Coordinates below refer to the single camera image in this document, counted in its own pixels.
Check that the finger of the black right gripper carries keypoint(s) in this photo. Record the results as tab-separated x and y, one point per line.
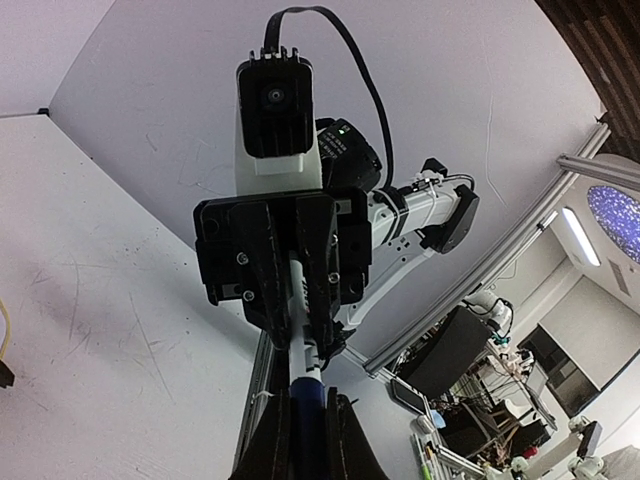
262	277
316	226

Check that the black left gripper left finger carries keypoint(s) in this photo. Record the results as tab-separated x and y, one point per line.
268	455

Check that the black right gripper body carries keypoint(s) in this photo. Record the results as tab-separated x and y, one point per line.
219	258

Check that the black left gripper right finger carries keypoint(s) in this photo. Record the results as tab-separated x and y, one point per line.
349	453

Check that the black whiteboard stand foot right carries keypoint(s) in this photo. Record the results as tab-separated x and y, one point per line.
7	376

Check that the yellow-framed whiteboard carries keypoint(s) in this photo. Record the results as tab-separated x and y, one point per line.
7	329

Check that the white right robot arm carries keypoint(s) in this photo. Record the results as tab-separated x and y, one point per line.
431	215

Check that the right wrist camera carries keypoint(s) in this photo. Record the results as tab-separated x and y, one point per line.
276	146

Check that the white whiteboard marker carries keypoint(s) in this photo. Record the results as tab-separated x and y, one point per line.
304	359

